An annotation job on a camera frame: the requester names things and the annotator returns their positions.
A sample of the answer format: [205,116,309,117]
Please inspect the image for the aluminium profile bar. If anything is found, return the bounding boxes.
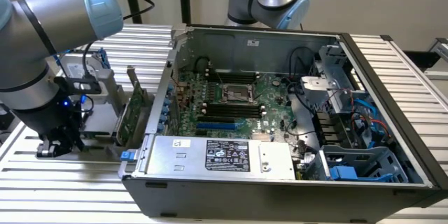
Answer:
[421,37,448,80]

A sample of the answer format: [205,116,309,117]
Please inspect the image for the blue case latch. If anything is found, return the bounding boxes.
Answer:
[118,150,136,162]

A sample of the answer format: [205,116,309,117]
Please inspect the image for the red wire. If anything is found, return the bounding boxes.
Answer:
[328,89,392,138]

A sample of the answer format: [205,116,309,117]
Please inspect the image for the metal CPU socket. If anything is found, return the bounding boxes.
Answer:
[217,83,261,104]

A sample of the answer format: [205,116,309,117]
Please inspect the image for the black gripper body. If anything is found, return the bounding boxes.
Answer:
[10,100,85,141]

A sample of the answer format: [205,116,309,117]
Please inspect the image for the silver hard disk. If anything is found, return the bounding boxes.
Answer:
[57,48,113,98]

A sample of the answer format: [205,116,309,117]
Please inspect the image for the silver chipset heatsink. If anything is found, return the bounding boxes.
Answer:
[249,133,274,143]

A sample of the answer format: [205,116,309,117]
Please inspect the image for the open black PC case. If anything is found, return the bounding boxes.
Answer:
[117,23,448,221]

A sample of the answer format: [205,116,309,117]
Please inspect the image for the silver power supply unit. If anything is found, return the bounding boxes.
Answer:
[138,135,297,180]

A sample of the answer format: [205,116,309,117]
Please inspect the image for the long black expansion slot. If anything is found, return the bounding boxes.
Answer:
[197,116,236,124]

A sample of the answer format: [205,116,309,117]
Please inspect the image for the blue camera plug cable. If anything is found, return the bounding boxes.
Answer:
[78,94,94,116]

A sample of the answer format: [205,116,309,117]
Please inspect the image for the blue expansion slot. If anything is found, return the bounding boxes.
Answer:
[194,122,236,132]

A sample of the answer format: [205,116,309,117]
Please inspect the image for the black RAM slot bank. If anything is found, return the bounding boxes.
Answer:
[201,102,265,119]
[206,71,258,83]

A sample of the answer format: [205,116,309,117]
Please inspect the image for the grey disk bay blue clips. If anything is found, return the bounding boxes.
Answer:
[318,144,410,184]

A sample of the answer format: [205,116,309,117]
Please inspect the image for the green graphics card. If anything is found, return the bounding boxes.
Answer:
[116,65,156,148]

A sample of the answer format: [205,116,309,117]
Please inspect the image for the black looped wire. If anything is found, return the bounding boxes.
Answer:
[288,46,317,80]

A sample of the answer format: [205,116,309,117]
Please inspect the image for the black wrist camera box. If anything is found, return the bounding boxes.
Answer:
[52,76,102,97]

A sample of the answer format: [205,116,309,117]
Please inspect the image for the grey parts rack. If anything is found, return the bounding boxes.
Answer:
[34,76,157,159]

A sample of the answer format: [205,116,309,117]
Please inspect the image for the green motherboard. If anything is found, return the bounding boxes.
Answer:
[170,70,310,154]

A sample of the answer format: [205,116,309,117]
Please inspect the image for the blue data wire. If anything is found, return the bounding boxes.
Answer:
[352,97,389,151]

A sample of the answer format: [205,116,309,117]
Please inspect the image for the metal disk bay cage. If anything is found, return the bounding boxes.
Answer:
[300,45,370,115]

